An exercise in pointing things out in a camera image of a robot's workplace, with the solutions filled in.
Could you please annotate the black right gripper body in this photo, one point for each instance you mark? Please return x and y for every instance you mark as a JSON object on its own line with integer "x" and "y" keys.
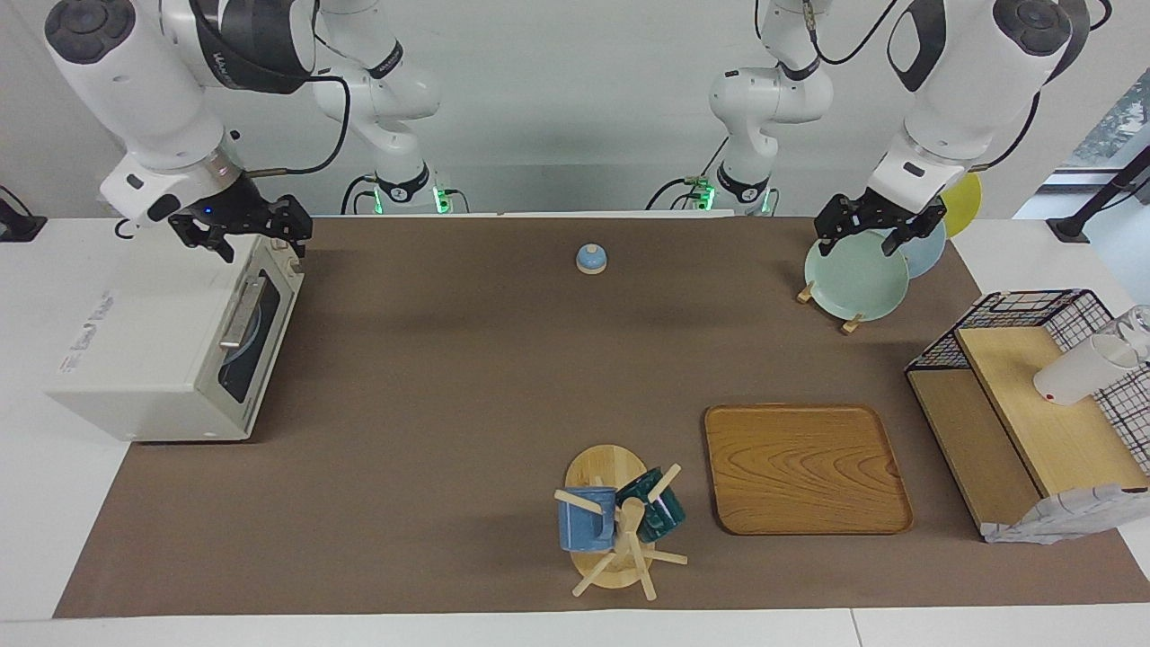
{"x": 243, "y": 211}

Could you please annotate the dark green mug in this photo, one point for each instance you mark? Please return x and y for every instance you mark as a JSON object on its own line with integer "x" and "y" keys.
{"x": 663, "y": 517}

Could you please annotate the clear drinking glass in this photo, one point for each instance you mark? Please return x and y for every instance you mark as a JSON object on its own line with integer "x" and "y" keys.
{"x": 1139, "y": 323}

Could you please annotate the crumpled grey cloth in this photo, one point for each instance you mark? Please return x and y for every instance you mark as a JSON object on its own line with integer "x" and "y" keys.
{"x": 1060, "y": 517}

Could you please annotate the small blue wooden-based bell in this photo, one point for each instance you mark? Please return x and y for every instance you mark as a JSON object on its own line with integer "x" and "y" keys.
{"x": 591, "y": 259}

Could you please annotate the black angled stand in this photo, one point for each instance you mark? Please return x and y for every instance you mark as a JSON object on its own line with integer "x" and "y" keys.
{"x": 1101, "y": 193}

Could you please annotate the wooden two-level shelf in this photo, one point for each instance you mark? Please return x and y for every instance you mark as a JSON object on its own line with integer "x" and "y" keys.
{"x": 1051, "y": 431}

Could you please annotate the brown table mat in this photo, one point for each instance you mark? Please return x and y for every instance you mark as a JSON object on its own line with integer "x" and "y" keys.
{"x": 404, "y": 494}

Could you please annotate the white toaster oven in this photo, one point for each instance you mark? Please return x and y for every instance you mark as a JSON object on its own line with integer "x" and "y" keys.
{"x": 144, "y": 341}

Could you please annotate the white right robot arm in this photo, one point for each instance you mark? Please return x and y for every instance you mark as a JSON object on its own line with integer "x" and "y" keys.
{"x": 144, "y": 90}

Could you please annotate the yellow plate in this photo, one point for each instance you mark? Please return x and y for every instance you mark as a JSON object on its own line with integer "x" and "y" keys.
{"x": 966, "y": 202}

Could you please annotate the wooden plate rack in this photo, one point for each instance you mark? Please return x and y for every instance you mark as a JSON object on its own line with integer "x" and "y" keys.
{"x": 851, "y": 325}

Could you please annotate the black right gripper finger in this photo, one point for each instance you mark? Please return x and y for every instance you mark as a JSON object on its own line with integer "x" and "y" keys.
{"x": 299, "y": 247}
{"x": 225, "y": 249}

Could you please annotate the wooden mug tree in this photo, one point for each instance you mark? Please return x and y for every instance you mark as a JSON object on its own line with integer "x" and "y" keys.
{"x": 602, "y": 467}

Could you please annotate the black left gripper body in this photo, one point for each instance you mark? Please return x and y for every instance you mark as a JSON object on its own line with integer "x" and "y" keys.
{"x": 871, "y": 214}

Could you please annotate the blue mug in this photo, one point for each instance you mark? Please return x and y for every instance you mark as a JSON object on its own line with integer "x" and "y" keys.
{"x": 579, "y": 530}

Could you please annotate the white cup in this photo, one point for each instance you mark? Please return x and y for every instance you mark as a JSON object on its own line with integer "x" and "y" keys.
{"x": 1069, "y": 377}

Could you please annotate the light blue plate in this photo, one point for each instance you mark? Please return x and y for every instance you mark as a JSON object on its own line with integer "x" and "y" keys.
{"x": 257, "y": 325}

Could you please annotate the pale blue racked plate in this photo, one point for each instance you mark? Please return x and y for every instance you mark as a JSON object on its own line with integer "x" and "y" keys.
{"x": 930, "y": 252}

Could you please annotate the square wooden tray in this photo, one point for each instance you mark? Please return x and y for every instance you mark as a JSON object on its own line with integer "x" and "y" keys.
{"x": 809, "y": 467}

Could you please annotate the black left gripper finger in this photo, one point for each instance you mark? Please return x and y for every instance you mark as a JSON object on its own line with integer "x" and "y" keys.
{"x": 823, "y": 247}
{"x": 894, "y": 243}

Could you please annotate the mint green plate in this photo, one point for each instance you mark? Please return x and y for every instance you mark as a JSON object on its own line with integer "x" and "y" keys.
{"x": 853, "y": 283}

